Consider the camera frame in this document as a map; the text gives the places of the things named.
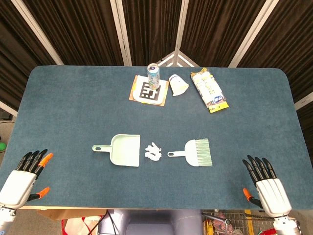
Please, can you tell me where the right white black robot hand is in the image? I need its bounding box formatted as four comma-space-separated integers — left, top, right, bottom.
242, 155, 293, 218

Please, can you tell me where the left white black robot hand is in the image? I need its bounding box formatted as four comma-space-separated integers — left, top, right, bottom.
0, 149, 54, 210

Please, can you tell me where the mint green hand broom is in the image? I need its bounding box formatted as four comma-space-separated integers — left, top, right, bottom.
167, 138, 213, 168

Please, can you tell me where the mint green plastic dustpan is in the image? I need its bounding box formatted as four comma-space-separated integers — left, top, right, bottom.
92, 134, 141, 168

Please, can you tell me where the white paper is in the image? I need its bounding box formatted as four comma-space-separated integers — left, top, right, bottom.
144, 141, 163, 162

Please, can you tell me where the red white bag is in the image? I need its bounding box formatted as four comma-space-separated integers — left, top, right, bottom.
61, 215, 103, 235

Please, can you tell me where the blue felt table mat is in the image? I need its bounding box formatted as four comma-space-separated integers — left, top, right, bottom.
0, 65, 313, 210

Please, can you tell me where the clear package with yellow header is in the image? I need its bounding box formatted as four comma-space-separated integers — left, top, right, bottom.
190, 68, 230, 114

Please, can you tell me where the purple robot torso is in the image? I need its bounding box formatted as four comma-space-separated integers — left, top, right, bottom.
99, 209, 203, 235

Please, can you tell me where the dark brown curtain panel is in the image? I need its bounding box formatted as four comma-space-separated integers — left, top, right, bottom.
0, 0, 58, 103
238, 0, 313, 103
180, 0, 266, 68
122, 0, 183, 66
23, 0, 124, 66

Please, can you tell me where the white paper cup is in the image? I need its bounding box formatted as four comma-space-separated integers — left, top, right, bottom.
168, 74, 190, 97

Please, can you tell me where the cardboard board with black marker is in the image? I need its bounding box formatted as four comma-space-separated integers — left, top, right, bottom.
129, 75, 170, 107

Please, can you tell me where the white partition base foot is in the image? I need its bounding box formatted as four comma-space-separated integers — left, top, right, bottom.
156, 50, 201, 68

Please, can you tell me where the tall light blue drink can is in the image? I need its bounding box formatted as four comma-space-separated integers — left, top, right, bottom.
147, 63, 161, 90

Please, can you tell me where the metal wire cart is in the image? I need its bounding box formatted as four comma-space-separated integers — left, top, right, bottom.
201, 210, 277, 235

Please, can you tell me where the white partition frame post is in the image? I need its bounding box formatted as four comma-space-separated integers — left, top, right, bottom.
110, 0, 133, 66
0, 100, 18, 118
228, 0, 279, 68
175, 0, 190, 67
294, 92, 313, 110
11, 0, 64, 66

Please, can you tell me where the black torso cable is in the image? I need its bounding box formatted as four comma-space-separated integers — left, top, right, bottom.
104, 210, 118, 235

